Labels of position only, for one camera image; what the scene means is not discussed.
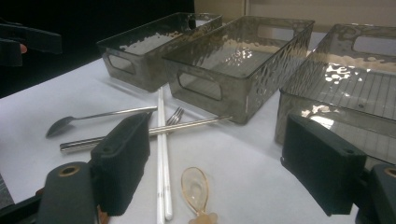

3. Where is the clear spoon with amber handle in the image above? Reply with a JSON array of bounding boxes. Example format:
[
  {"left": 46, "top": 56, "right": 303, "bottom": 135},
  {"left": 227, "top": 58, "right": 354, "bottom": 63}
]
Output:
[{"left": 180, "top": 166, "right": 219, "bottom": 224}]

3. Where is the steel chopstick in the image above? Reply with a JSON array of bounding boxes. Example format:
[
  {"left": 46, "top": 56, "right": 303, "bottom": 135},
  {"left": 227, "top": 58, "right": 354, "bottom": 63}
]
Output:
[
  {"left": 59, "top": 117, "right": 233, "bottom": 154},
  {"left": 59, "top": 115, "right": 233, "bottom": 151}
]

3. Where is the white chopstick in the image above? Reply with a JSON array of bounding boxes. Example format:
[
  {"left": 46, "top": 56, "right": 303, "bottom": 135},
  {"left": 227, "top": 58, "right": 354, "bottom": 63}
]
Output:
[
  {"left": 160, "top": 88, "right": 174, "bottom": 222},
  {"left": 156, "top": 87, "right": 166, "bottom": 224}
]

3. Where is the mesh basket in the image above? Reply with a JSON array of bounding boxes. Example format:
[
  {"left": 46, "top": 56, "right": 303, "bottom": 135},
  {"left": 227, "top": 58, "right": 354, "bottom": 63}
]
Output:
[
  {"left": 274, "top": 22, "right": 396, "bottom": 166},
  {"left": 96, "top": 12, "right": 223, "bottom": 93},
  {"left": 163, "top": 15, "right": 316, "bottom": 125}
]

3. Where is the wooden handled steel fork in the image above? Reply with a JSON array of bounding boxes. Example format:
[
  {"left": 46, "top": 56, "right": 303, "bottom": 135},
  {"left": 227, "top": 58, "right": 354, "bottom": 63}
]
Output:
[{"left": 165, "top": 106, "right": 185, "bottom": 126}]

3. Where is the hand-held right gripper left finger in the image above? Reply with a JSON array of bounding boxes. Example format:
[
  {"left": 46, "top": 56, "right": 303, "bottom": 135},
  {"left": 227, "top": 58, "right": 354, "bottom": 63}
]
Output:
[{"left": 90, "top": 111, "right": 152, "bottom": 217}]

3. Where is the white paper table cover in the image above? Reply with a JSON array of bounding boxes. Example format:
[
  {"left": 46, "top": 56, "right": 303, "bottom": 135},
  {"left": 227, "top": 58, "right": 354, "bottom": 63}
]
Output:
[{"left": 0, "top": 31, "right": 396, "bottom": 224}]

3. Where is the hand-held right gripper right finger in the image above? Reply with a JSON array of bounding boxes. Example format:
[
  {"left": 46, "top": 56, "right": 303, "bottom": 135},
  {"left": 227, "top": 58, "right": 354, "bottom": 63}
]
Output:
[{"left": 279, "top": 113, "right": 368, "bottom": 217}]

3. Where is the steel spoon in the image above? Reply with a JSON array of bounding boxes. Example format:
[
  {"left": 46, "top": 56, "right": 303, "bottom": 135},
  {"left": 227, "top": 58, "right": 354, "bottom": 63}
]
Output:
[{"left": 45, "top": 105, "right": 158, "bottom": 139}]

